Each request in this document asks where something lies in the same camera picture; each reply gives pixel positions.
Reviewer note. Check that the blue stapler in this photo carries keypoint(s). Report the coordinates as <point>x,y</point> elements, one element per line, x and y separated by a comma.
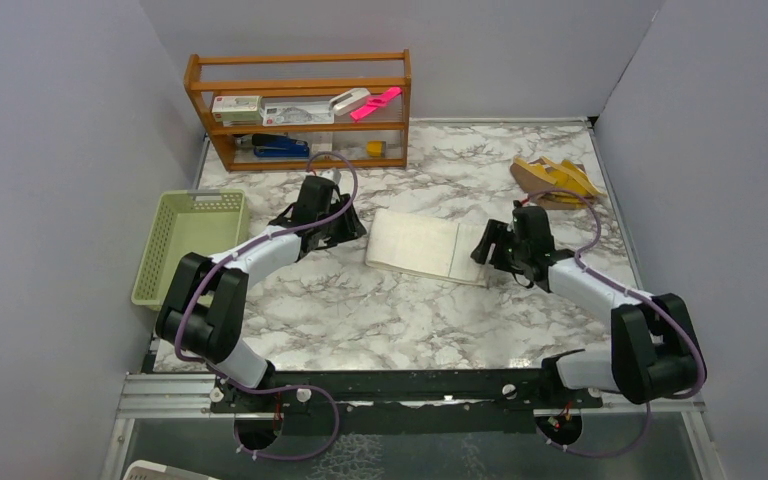
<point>274,146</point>

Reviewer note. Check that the white green box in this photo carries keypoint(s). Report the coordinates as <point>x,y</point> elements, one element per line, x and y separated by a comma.
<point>238,109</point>

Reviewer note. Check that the white stapler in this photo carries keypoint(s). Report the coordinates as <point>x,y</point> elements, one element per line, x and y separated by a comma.
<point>348,101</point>

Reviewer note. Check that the white flat package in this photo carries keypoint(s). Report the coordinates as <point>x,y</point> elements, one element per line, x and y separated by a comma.
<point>296,113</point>

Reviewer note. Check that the white towel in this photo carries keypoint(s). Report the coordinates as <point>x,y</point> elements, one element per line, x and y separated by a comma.
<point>425,246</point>

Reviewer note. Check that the pink plastic tool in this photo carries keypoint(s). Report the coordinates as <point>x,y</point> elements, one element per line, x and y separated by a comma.
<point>375,103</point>

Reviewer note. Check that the white small box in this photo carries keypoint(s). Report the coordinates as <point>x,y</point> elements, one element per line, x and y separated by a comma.
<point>319,142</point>

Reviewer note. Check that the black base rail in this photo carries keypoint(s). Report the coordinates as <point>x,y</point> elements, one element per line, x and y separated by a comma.
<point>317,403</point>

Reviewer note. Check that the wooden shelf rack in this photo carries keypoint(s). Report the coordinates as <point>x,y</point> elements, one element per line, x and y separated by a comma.
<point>308,77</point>

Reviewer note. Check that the green plastic basket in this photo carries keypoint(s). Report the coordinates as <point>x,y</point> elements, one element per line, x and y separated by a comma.
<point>186,221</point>

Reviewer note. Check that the yellow small object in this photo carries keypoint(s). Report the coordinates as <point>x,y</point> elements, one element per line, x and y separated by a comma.
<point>376,149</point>

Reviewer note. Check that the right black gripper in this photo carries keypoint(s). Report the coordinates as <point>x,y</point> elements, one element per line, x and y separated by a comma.
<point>496,232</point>

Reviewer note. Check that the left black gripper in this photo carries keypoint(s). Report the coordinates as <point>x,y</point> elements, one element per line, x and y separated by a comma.
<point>351,228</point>

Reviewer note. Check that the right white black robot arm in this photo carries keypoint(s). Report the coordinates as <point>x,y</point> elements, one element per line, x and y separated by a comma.
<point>653,351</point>

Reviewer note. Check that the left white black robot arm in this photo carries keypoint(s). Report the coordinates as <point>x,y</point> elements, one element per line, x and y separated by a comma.
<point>203,310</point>

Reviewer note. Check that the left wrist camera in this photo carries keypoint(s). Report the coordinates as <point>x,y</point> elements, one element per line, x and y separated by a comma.
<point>333,175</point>

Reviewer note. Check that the brown yellow folded towels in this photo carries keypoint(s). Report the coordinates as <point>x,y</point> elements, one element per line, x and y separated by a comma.
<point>553,185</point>

